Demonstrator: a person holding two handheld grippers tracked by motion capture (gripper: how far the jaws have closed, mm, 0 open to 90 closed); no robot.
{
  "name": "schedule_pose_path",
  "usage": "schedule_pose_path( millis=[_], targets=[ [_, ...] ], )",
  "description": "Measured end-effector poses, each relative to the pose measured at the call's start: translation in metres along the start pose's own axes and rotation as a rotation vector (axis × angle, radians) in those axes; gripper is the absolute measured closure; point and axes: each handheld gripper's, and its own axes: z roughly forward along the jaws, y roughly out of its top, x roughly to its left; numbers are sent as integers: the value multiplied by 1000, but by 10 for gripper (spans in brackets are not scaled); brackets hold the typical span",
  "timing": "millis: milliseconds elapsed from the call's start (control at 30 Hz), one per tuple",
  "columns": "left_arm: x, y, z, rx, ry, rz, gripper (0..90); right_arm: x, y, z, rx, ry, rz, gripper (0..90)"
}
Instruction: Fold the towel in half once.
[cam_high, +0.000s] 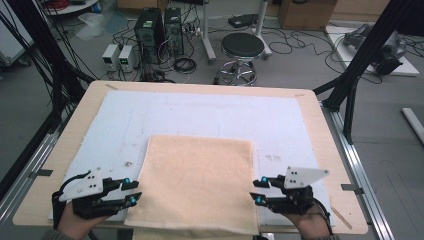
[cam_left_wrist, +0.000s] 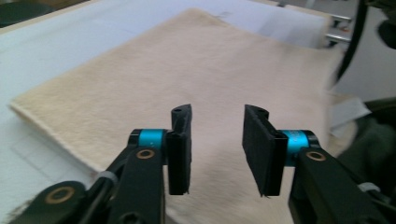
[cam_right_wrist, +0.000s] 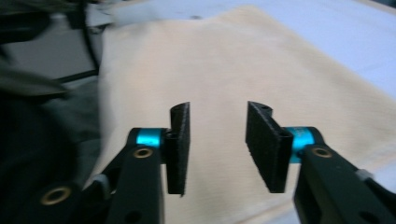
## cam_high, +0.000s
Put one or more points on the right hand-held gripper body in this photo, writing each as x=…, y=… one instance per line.
x=296, y=196

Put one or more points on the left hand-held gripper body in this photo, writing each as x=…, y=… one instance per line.
x=90, y=200

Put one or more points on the cream towel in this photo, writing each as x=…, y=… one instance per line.
x=196, y=180

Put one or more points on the person's left hand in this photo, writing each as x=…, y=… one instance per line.
x=76, y=226

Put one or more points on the person's right hand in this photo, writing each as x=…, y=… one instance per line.
x=313, y=225

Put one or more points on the thin wooden strip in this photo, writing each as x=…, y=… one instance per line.
x=340, y=218

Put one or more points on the white grid mat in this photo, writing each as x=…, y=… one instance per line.
x=200, y=113

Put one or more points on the white power supply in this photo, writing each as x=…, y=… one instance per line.
x=127, y=58
x=110, y=56

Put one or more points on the white pipe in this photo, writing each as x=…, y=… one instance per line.
x=413, y=123

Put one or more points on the black round stool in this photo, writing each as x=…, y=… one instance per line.
x=242, y=45

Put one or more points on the white stand leg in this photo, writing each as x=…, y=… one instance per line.
x=207, y=36
x=261, y=30

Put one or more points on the large black computer tower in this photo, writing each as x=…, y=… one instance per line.
x=148, y=31

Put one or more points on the slim black computer tower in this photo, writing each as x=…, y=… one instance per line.
x=173, y=31

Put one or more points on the clear plastic sheet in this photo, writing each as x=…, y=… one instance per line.
x=96, y=26

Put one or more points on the black flat device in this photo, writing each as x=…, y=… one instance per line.
x=243, y=20

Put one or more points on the white floor board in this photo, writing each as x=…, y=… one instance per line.
x=408, y=68

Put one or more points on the cardboard box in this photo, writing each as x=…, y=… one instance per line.
x=306, y=15

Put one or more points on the grey machine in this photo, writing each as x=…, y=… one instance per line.
x=391, y=50

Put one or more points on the white panel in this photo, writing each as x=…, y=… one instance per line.
x=11, y=40

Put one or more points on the white round table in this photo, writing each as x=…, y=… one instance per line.
x=71, y=7

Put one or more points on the grey metal bracket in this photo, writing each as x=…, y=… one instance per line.
x=41, y=173
x=351, y=188

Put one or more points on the aluminium rail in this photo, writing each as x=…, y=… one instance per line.
x=360, y=173
x=30, y=170

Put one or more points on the black metal frame post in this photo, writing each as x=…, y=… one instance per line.
x=43, y=50
x=366, y=50

